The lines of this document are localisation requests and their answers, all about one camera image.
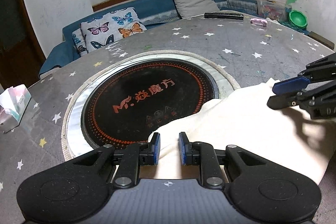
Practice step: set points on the tissue box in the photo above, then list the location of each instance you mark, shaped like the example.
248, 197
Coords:
14, 101

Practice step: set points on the round induction cooktop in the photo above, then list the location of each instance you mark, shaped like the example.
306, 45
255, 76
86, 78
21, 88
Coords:
127, 101

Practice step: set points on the black remote control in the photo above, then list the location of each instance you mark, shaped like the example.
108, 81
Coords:
224, 15

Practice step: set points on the cream garment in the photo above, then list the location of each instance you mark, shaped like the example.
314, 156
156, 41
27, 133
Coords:
287, 137

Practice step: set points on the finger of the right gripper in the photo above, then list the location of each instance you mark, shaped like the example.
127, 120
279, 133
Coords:
321, 97
318, 71

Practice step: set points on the beige cushion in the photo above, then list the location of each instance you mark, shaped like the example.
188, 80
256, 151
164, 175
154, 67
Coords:
189, 8

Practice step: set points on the pink small toy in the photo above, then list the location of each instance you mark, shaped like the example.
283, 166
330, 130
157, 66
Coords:
259, 22

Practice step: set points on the dark wooden door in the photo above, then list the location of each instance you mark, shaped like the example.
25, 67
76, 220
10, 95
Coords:
21, 53

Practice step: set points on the clear toy storage box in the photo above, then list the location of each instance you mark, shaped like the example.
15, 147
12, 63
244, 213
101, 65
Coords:
273, 10

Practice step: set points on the blue sofa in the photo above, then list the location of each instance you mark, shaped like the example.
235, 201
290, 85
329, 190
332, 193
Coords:
152, 13

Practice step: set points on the green plastic bowl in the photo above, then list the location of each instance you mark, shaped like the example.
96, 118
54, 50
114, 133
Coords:
298, 19

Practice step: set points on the butterfly print pillow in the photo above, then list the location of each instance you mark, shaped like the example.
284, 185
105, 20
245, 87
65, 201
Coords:
110, 27

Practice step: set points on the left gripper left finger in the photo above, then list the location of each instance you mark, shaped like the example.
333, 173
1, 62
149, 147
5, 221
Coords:
79, 188

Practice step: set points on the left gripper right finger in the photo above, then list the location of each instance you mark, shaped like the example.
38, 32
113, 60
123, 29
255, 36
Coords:
257, 188

